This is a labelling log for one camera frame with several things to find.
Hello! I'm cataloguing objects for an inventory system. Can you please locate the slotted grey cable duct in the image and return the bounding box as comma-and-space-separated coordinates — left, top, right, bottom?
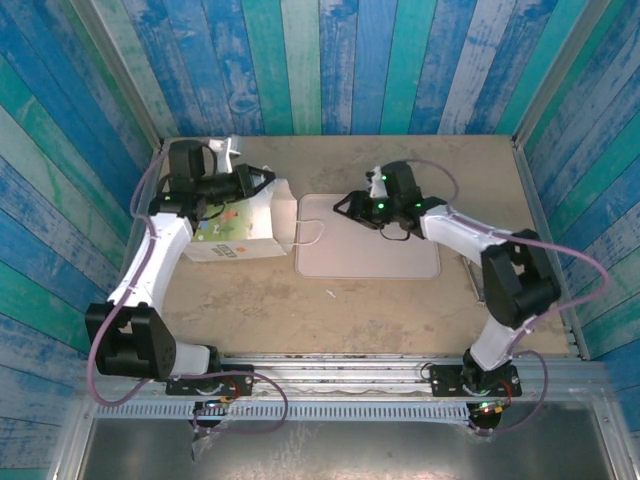
94, 399, 474, 426

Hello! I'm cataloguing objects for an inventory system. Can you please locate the shiny steel panel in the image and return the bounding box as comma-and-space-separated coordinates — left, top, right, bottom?
79, 417, 619, 480

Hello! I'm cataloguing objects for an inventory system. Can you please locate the aluminium side rail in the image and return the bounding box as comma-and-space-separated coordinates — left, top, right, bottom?
94, 142, 167, 359
512, 139, 592, 360

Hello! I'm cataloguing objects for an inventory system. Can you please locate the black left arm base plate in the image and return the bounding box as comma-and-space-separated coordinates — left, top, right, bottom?
165, 363, 255, 397

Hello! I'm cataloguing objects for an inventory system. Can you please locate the circuit board with LEDs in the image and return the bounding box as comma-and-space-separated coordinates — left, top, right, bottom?
472, 398, 507, 416
193, 397, 237, 412

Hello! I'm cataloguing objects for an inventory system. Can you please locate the aluminium corner post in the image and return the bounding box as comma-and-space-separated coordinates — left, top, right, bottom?
513, 0, 612, 149
69, 0, 165, 151

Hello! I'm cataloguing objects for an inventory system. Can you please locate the pale rectangular tray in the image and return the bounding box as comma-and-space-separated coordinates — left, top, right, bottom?
294, 193, 442, 280

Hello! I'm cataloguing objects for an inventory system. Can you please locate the white printed paper bag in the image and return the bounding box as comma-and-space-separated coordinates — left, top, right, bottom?
182, 164, 326, 265

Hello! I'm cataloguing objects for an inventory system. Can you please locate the aluminium mounting rail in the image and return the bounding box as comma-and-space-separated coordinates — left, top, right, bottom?
79, 352, 614, 407

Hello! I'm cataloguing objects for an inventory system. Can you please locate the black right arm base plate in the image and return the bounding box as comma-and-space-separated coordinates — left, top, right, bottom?
429, 363, 522, 399

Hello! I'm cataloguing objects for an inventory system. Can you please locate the clear plastic scrap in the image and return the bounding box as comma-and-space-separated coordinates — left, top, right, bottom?
189, 424, 221, 460

